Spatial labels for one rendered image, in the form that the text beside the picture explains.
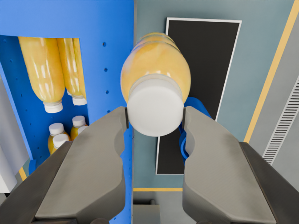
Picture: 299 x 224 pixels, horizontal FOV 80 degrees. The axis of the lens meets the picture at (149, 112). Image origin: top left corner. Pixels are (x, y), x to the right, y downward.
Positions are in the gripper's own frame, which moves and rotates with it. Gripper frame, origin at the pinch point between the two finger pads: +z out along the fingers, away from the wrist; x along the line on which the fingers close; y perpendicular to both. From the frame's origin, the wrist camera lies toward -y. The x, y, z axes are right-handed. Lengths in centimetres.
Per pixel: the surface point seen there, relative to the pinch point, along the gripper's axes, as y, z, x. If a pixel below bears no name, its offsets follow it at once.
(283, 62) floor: 34, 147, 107
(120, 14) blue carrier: -5.7, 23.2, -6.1
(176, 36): 9, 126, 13
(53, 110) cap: 14.1, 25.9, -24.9
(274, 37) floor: 14, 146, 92
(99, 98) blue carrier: 7.6, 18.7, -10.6
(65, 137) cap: 23.7, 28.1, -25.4
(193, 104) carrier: 56, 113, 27
